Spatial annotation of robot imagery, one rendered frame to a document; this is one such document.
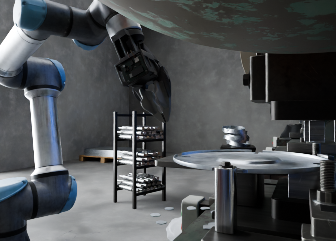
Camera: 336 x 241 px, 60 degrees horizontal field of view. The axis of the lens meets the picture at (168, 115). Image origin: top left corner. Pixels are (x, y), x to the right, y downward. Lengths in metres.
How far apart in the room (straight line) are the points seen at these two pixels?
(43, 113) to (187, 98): 6.80
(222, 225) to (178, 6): 0.31
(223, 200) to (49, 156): 0.71
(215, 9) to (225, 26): 0.04
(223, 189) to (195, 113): 7.23
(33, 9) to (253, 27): 0.56
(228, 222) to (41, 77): 0.82
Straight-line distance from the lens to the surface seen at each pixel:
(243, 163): 0.54
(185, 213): 0.89
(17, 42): 0.83
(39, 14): 0.72
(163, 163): 0.58
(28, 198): 0.97
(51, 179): 1.00
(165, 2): 0.20
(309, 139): 0.57
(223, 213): 0.43
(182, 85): 7.81
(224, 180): 0.41
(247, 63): 1.97
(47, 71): 1.08
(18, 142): 5.82
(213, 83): 7.53
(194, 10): 0.20
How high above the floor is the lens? 0.86
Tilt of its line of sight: 1 degrees up
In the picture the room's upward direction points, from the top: straight up
